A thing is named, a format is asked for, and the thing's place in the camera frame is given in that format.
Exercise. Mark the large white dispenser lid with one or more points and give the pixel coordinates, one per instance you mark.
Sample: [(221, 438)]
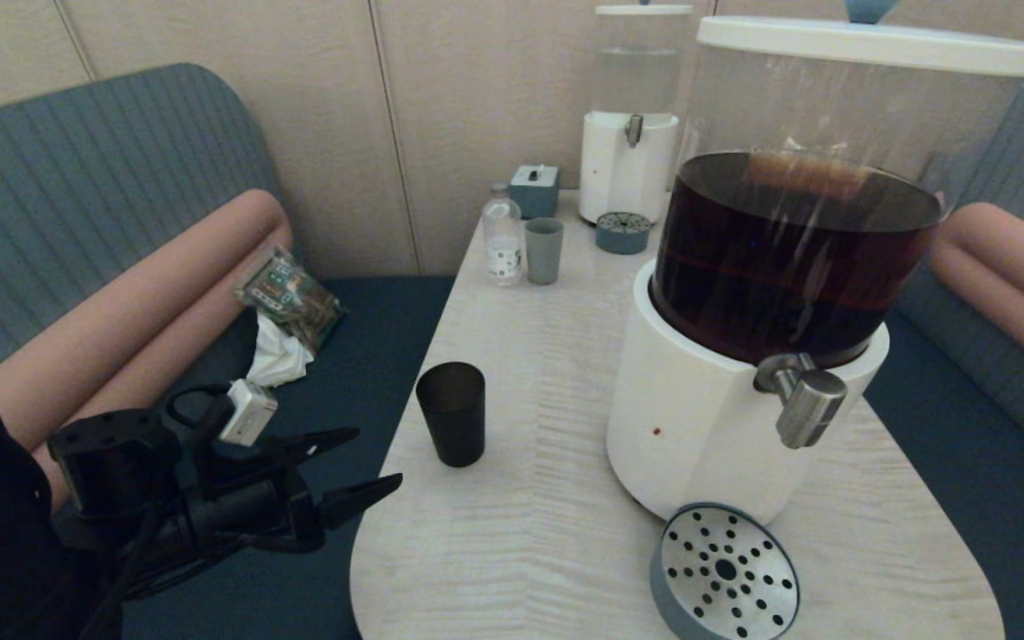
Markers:
[(868, 44)]

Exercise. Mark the grey plastic cup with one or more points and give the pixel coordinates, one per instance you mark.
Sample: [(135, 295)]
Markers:
[(544, 252)]

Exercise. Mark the black plastic cup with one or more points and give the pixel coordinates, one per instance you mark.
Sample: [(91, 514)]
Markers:
[(452, 418)]

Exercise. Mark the small silver dispenser tap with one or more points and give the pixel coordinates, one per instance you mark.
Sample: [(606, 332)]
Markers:
[(633, 130)]

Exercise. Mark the dark blue sofa seat cushion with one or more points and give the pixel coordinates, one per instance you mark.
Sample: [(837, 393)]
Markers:
[(343, 356), (992, 498)]

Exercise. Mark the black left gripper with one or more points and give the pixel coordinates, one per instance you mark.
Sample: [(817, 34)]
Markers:
[(245, 511)]

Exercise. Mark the small round grey drip tray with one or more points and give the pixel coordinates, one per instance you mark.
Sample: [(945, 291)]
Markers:
[(623, 234)]

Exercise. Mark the large silver dispenser tap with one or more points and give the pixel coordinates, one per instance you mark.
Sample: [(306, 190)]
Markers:
[(810, 404)]

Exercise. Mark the green snack packet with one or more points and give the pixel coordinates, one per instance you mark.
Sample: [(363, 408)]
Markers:
[(294, 298)]

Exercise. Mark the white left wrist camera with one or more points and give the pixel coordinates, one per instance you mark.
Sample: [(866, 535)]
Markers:
[(248, 413)]

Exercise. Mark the small white dispenser lid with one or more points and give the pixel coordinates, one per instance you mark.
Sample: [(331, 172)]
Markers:
[(644, 10)]

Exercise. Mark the crumpled white tissue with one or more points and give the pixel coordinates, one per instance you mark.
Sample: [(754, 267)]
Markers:
[(279, 360)]

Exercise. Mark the clear plastic bottle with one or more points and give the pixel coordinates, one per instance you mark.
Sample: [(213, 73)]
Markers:
[(503, 238)]

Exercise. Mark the grey square tissue box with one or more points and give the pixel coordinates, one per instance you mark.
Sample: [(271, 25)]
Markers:
[(534, 194)]

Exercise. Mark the large tea beverage dispenser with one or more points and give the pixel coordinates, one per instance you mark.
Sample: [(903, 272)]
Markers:
[(690, 418)]

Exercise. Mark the pink sofa bolster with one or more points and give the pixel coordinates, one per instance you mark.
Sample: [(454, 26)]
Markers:
[(1019, 271), (121, 329)]

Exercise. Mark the large round perforated drip tray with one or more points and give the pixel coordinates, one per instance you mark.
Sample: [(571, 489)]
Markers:
[(725, 569)]

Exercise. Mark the small water beverage dispenser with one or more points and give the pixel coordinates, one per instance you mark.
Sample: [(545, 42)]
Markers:
[(623, 173)]

